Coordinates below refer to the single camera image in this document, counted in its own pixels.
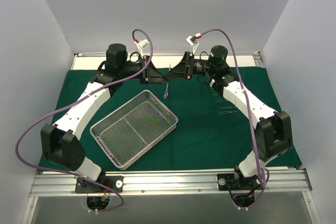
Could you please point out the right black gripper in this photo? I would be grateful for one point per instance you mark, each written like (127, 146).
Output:
(188, 65)

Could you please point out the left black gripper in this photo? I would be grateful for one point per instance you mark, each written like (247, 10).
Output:
(145, 70)

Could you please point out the surgical scissors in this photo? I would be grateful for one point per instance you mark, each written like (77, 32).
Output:
(166, 93)

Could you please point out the metal forceps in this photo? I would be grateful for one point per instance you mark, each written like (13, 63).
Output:
(222, 110)

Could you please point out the metal mesh instrument tray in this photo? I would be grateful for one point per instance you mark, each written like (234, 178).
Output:
(134, 128)

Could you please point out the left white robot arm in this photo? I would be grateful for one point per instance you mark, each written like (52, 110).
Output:
(61, 140)

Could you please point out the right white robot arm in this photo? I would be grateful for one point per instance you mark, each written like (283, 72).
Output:
(271, 130)

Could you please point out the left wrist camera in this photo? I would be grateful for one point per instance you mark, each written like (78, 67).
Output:
(141, 46)

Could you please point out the aluminium right side rail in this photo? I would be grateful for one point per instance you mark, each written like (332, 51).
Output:
(258, 60)

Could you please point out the aluminium rail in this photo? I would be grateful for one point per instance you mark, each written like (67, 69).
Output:
(169, 183)
(258, 60)

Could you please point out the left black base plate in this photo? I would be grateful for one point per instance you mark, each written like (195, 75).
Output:
(113, 182)

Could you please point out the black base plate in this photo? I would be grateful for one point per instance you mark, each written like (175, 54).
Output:
(113, 182)
(233, 182)

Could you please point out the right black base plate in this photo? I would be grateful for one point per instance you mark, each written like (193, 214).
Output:
(233, 182)

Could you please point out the aluminium front rail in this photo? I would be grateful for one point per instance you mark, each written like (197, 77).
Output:
(169, 183)

